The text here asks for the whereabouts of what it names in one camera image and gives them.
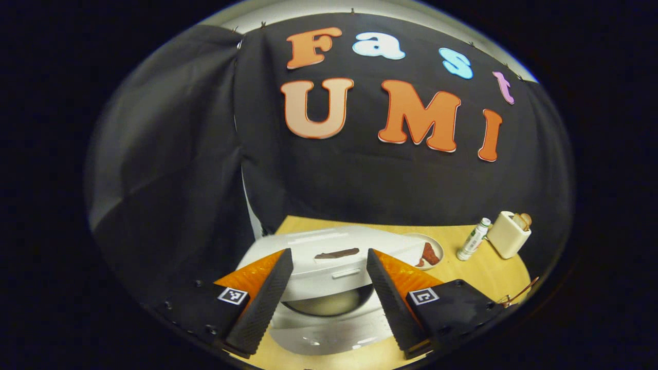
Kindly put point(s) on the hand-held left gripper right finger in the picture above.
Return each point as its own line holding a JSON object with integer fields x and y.
{"x": 390, "y": 303}

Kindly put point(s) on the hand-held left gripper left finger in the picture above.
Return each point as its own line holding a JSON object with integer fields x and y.
{"x": 267, "y": 303}

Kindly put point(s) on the white rice cooker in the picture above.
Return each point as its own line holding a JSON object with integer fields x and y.
{"x": 318, "y": 280}

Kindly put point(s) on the brown wooden spoon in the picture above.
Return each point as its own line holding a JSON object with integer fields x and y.
{"x": 522, "y": 292}

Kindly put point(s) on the red meat piece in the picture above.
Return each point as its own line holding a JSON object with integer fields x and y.
{"x": 431, "y": 254}
{"x": 419, "y": 263}

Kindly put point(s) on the white round plate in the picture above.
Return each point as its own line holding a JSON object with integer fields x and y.
{"x": 434, "y": 241}

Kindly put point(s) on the white drink bottle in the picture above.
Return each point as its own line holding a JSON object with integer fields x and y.
{"x": 473, "y": 240}

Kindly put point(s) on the white toaster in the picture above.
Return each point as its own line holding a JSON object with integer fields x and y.
{"x": 506, "y": 236}

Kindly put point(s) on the toast bread slice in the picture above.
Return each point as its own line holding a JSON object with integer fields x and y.
{"x": 527, "y": 219}
{"x": 519, "y": 222}

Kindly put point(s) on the black backdrop cloth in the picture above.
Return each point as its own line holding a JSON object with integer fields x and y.
{"x": 180, "y": 154}

